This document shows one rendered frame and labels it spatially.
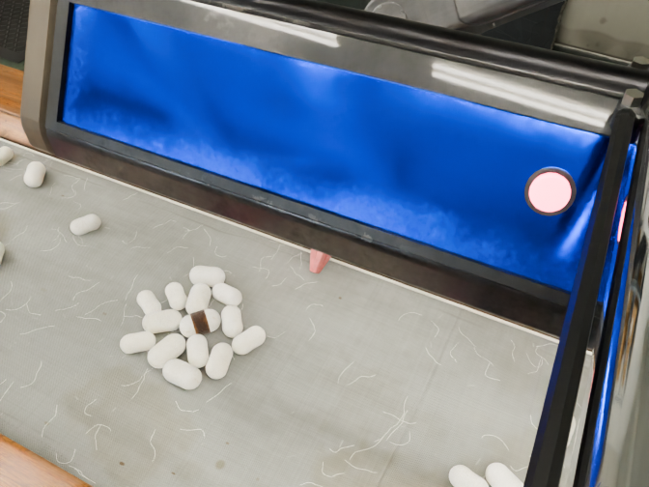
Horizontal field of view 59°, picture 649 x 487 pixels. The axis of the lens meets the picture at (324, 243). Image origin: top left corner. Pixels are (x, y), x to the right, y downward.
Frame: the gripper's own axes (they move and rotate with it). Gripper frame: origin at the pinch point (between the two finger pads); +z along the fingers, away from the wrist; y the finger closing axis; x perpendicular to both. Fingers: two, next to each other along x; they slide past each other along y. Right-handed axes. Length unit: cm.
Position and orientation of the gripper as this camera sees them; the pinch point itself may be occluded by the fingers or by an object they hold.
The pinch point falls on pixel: (317, 264)
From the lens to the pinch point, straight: 58.2
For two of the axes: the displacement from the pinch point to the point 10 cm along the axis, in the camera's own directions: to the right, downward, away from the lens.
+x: 2.8, 1.3, 9.5
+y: 9.0, 3.1, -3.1
